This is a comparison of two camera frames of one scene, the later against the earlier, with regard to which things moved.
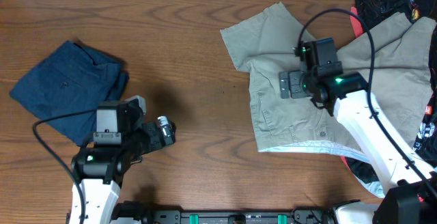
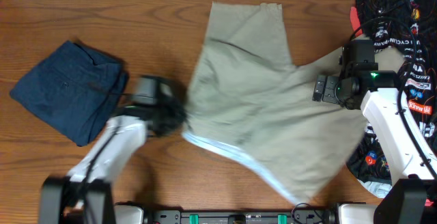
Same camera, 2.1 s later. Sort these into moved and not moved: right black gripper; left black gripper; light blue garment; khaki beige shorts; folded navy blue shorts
Moved: khaki beige shorts; right black gripper; left black gripper
Not moved: folded navy blue shorts; light blue garment
